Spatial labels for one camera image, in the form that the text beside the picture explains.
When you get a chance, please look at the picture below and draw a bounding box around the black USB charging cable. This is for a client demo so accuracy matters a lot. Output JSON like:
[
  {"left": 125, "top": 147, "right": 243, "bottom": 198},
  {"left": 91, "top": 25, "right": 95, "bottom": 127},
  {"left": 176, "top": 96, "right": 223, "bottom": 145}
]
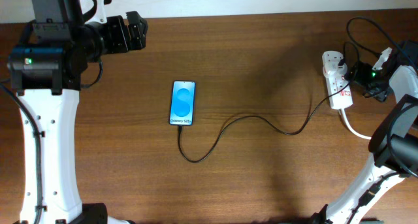
[{"left": 177, "top": 40, "right": 362, "bottom": 163}]

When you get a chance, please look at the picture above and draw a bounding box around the blue Galaxy smartphone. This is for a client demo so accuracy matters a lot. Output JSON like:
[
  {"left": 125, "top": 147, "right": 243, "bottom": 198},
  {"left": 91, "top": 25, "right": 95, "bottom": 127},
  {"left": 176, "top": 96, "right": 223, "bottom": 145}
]
[{"left": 169, "top": 80, "right": 196, "bottom": 126}]

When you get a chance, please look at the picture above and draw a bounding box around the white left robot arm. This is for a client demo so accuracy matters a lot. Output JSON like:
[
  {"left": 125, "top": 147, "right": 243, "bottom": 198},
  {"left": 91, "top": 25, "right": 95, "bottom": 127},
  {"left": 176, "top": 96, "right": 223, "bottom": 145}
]
[{"left": 5, "top": 0, "right": 148, "bottom": 223}]

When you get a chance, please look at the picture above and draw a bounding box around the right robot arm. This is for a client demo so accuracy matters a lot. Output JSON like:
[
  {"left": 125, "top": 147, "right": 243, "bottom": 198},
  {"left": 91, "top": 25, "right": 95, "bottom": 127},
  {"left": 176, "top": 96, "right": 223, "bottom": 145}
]
[{"left": 309, "top": 40, "right": 417, "bottom": 223}]

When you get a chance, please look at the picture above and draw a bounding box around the white charger plug adapter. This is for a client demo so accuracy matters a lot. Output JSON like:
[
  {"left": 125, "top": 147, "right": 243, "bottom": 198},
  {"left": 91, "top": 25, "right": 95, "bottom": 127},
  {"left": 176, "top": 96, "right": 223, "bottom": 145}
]
[{"left": 323, "top": 58, "right": 347, "bottom": 78}]

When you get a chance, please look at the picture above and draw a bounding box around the white power strip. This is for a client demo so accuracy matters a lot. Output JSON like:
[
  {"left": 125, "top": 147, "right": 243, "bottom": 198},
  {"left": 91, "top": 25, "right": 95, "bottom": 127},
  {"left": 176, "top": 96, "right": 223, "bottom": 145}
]
[{"left": 322, "top": 51, "right": 353, "bottom": 110}]

